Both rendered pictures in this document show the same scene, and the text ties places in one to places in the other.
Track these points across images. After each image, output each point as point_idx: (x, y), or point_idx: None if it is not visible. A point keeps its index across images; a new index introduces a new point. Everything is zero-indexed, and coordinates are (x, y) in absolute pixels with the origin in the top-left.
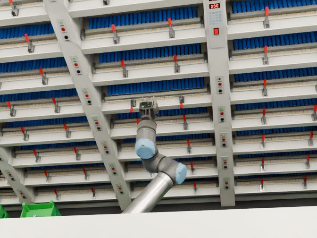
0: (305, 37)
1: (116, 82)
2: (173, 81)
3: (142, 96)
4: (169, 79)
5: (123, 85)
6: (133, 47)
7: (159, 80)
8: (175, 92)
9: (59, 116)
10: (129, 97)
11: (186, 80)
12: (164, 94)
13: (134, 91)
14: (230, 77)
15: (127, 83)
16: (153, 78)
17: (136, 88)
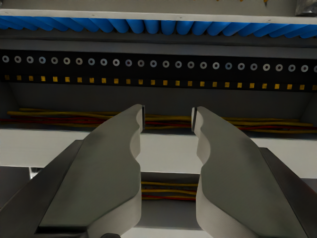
0: None
1: (312, 159)
2: (80, 25)
3: (235, 17)
4: (67, 137)
5: (296, 36)
6: (182, 236)
7: (142, 31)
8: (36, 12)
9: None
10: (316, 18)
11: (25, 27)
12: (96, 12)
13: (267, 24)
14: None
15: (268, 141)
16: (137, 159)
17: (249, 26)
